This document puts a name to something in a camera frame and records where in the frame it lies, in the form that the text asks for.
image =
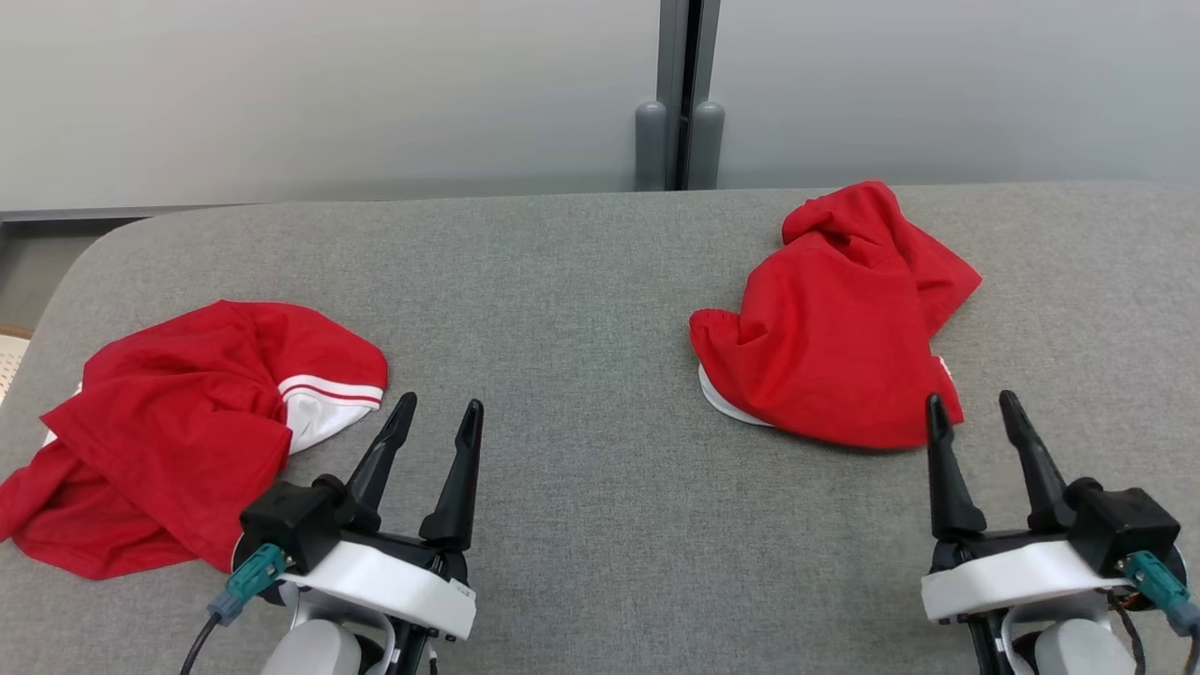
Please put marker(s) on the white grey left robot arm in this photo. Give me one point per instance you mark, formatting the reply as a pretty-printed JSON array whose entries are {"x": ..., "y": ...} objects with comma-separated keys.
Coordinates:
[{"x": 319, "y": 652}]

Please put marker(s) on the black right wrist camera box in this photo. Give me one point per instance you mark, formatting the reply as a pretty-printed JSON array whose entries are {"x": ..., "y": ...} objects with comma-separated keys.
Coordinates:
[{"x": 1120, "y": 520}]

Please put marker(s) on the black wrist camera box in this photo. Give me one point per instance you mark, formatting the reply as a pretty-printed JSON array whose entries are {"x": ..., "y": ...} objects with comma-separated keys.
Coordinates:
[
  {"x": 295, "y": 520},
  {"x": 1120, "y": 520}
]

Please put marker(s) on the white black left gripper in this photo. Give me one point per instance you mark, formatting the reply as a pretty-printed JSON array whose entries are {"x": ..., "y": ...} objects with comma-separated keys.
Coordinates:
[{"x": 394, "y": 586}]

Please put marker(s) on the grey rounded post cap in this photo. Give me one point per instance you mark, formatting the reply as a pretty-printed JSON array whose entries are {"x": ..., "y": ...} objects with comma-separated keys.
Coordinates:
[
  {"x": 651, "y": 145},
  {"x": 706, "y": 145}
]

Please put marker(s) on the red shorts white side stripes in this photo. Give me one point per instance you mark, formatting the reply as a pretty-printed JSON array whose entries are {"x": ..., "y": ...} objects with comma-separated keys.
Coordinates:
[{"x": 834, "y": 337}]

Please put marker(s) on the grey metal partition post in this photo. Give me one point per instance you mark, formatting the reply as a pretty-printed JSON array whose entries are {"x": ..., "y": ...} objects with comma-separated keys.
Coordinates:
[{"x": 670, "y": 56}]

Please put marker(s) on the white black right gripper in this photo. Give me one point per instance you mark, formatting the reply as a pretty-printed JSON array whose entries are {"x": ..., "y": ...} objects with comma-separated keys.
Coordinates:
[{"x": 1012, "y": 574}]

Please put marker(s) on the cream perforated laundry basket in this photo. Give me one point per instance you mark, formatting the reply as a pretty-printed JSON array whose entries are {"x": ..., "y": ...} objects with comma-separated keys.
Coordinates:
[{"x": 11, "y": 361}]

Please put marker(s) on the red jersey shirt white sleeves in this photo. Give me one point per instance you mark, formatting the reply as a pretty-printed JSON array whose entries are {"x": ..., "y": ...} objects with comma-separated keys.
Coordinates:
[{"x": 178, "y": 422}]

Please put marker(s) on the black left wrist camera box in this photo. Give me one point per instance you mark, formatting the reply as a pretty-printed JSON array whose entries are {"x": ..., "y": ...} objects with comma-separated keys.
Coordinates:
[{"x": 295, "y": 520}]

